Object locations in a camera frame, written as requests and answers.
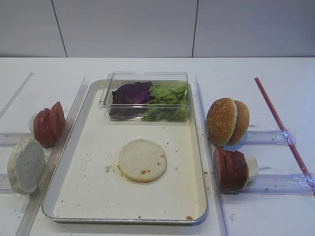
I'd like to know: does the green lettuce in container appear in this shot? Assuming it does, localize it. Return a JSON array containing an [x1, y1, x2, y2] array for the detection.
[[142, 85, 188, 121]]

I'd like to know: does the front meat patty slice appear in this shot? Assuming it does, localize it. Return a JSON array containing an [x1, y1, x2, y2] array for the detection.
[[214, 147, 226, 190]]

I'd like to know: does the meat patty slice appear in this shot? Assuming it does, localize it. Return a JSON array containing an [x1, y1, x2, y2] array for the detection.
[[224, 150, 236, 191], [231, 151, 249, 191], [214, 147, 226, 190]]

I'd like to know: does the middle meat patty slice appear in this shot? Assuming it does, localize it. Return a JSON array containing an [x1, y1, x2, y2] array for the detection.
[[224, 150, 236, 191]]

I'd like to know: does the back meat patty slice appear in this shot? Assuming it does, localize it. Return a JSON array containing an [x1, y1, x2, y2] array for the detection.
[[231, 151, 249, 191]]

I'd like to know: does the back tomato slice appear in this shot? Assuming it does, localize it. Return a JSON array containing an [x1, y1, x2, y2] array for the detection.
[[50, 101, 65, 139]]

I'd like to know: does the tomato slice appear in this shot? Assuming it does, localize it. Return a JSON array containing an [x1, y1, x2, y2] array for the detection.
[[33, 108, 56, 147], [50, 101, 65, 139]]

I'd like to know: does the white cheese block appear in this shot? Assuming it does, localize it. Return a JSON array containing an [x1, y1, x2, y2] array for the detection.
[[245, 156, 259, 183]]

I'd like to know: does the front tomato slice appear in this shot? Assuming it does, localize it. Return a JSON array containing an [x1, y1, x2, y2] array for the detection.
[[33, 108, 56, 147]]

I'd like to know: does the pale bread slice front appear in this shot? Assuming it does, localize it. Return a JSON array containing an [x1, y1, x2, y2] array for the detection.
[[14, 138, 46, 195]]

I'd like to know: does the pale bread slice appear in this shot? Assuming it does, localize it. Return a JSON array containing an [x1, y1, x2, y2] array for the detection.
[[14, 138, 46, 195], [7, 139, 30, 195]]

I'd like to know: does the pale bread slice back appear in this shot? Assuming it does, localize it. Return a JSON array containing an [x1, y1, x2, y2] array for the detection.
[[7, 139, 30, 195]]

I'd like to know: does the purple cabbage leaf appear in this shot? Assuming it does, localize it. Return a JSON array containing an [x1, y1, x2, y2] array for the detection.
[[109, 82, 152, 119]]

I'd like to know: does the clear plastic container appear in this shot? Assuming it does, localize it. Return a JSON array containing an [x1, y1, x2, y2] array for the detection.
[[99, 72, 192, 121]]

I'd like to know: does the bottom bun slice on tray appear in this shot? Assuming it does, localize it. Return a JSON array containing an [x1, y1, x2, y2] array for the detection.
[[119, 139, 167, 182]]

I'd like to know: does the sesame bun top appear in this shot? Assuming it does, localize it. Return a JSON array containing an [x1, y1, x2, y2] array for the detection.
[[206, 98, 237, 147]]

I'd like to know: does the white metal tray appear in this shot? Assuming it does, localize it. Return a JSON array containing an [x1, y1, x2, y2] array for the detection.
[[42, 80, 208, 225]]

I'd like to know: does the brown bun half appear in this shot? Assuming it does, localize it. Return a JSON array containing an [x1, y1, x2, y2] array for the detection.
[[227, 100, 250, 146]]

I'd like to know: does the clear holder upper right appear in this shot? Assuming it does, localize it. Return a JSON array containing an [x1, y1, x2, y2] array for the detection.
[[239, 130, 296, 146]]

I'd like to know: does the clear holder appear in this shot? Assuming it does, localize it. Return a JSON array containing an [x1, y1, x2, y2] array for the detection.
[[239, 130, 296, 146], [0, 133, 33, 148], [221, 173, 315, 196], [0, 174, 16, 194]]

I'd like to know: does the clear holder lower right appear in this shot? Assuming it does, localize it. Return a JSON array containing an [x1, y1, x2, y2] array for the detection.
[[221, 173, 315, 196]]

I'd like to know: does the clear holder upper left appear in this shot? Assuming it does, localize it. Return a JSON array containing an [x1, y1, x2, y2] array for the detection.
[[0, 133, 33, 148]]

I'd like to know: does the clear holder lower left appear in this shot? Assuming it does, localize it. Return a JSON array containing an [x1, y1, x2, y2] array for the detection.
[[0, 174, 16, 194]]

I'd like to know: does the clear rail left of tray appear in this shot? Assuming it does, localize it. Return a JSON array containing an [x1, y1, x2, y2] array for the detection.
[[16, 77, 89, 236]]

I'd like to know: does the clear rail far left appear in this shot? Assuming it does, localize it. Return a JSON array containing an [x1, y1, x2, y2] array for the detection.
[[0, 72, 34, 118]]

